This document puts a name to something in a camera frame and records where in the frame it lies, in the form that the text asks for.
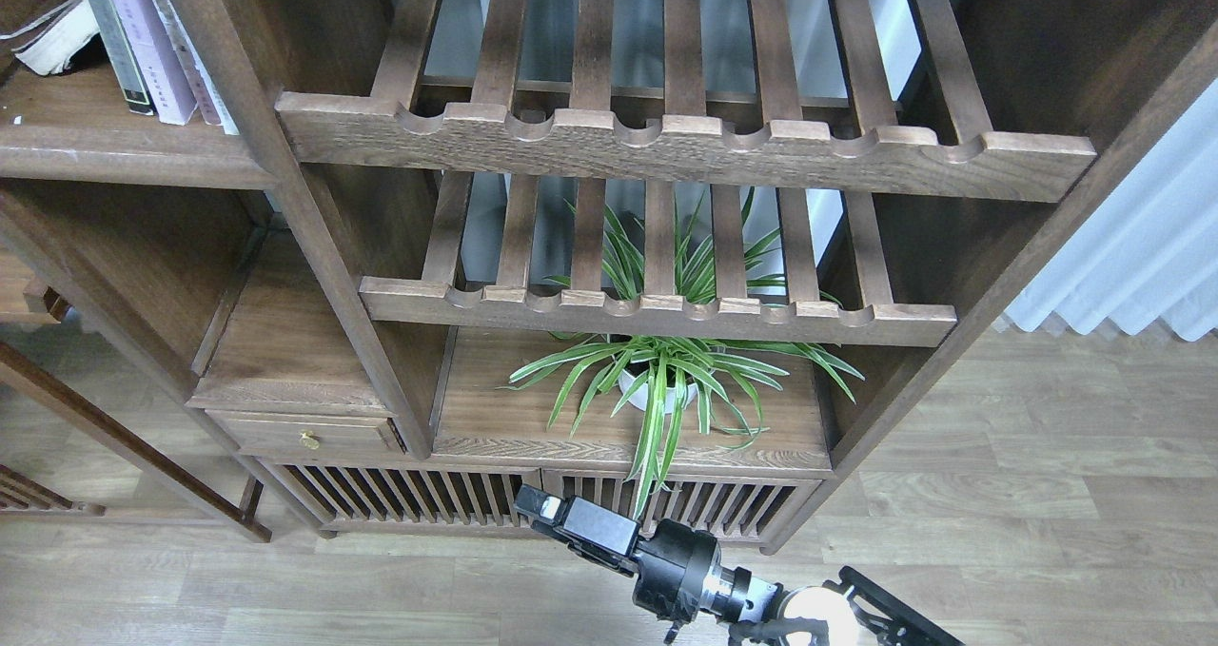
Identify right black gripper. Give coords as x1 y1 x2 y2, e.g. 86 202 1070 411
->
515 484 728 626

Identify black yellow-green cover book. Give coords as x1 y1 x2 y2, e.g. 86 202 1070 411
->
88 0 156 116

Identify white lavender cover book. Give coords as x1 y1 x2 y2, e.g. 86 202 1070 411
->
112 0 197 126

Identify red cover book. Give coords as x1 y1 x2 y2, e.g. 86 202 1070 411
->
1 0 100 76

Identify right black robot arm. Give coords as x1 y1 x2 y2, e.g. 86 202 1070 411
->
514 484 961 645

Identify white standing books on shelf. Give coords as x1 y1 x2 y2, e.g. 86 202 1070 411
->
152 0 240 137

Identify white plant pot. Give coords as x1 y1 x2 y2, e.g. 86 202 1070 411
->
618 364 698 414

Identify green spider plant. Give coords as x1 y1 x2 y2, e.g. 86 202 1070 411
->
501 208 865 520

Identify brass drawer knob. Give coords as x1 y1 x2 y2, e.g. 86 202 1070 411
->
298 431 322 450

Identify dark wooden bookshelf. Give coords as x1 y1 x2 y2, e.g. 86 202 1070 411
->
2 0 1216 555

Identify white curtain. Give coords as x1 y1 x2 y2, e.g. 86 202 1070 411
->
1005 84 1217 343

